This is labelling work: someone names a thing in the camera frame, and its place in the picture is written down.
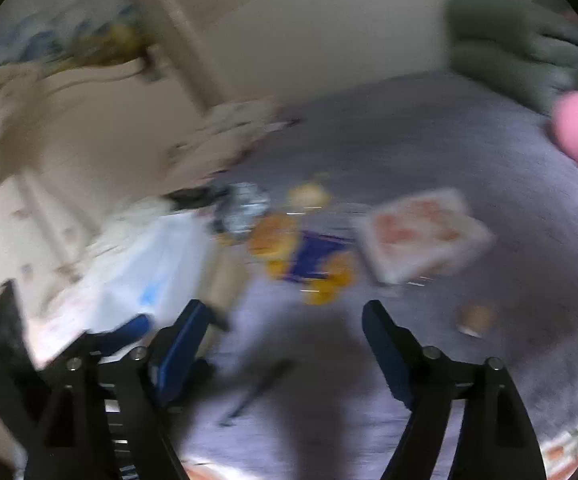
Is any blue snack packet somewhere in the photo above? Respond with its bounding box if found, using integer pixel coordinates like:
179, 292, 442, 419
281, 232, 355, 283

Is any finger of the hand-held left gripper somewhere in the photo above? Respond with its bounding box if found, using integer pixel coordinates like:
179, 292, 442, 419
86, 314, 151, 356

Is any black pen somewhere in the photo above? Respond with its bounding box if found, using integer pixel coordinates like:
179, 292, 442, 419
219, 360, 295, 426

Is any grey fluffy blanket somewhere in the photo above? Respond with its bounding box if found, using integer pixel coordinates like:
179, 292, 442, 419
179, 72, 578, 468

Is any orange printed sheet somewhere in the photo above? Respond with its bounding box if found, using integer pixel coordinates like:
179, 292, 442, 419
541, 417, 578, 480

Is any green cushion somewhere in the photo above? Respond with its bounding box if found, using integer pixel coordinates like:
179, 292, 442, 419
444, 0, 578, 111

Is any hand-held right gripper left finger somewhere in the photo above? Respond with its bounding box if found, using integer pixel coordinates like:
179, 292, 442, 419
23, 300, 216, 480

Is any beige round snack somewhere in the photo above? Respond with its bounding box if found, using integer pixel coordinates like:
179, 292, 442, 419
289, 182, 332, 208

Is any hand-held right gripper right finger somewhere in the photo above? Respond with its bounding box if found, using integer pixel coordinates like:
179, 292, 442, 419
363, 300, 540, 480

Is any white plastic bag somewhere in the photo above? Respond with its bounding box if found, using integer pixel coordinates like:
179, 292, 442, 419
44, 212, 215, 341

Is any light blue satin cloth bag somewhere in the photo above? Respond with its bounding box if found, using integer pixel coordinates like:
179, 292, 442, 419
214, 182, 272, 236

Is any pink floral cloth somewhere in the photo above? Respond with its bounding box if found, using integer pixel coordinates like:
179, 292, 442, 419
169, 100, 290, 176

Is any white box with red print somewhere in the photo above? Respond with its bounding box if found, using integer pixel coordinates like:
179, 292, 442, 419
356, 187, 494, 286

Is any blue and yellow printed cloth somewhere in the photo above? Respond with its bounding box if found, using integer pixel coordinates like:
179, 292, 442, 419
0, 0, 145, 71

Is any small beige wrapped snack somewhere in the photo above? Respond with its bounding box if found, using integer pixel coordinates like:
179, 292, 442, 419
456, 304, 494, 337

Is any beige hanging cloth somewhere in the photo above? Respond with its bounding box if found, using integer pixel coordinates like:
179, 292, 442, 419
0, 70, 52, 196

